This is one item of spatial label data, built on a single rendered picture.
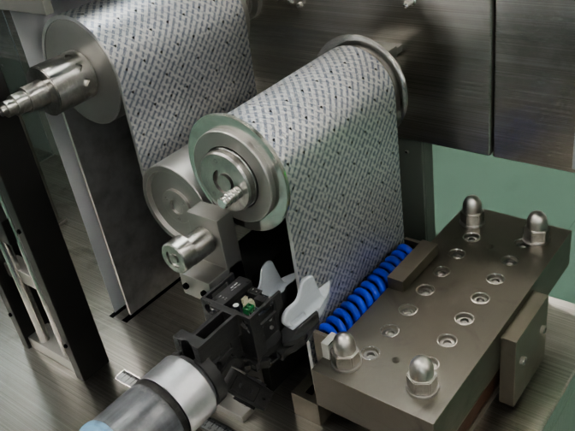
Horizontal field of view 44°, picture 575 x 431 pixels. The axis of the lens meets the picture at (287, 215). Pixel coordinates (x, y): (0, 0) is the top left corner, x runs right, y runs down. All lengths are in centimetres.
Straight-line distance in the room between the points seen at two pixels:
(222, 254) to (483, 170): 251
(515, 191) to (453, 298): 220
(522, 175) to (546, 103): 229
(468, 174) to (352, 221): 235
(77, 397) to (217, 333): 42
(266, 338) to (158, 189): 26
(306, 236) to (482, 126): 31
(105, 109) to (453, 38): 45
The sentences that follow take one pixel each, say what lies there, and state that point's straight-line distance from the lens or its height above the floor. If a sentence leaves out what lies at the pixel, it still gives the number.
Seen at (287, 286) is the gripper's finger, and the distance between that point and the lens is 88.
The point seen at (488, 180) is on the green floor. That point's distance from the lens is 320.
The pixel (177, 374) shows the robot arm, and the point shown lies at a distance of 73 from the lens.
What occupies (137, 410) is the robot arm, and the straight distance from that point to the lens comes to 71.
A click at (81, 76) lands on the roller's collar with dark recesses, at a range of 93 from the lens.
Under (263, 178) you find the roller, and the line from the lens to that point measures 77.
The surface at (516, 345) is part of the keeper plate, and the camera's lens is 91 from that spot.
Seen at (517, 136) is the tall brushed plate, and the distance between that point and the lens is 99.
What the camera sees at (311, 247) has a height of 115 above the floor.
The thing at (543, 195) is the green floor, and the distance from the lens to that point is 311.
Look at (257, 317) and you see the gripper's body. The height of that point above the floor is 115.
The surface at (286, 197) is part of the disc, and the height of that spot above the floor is 124.
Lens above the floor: 163
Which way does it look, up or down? 32 degrees down
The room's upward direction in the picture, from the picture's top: 9 degrees counter-clockwise
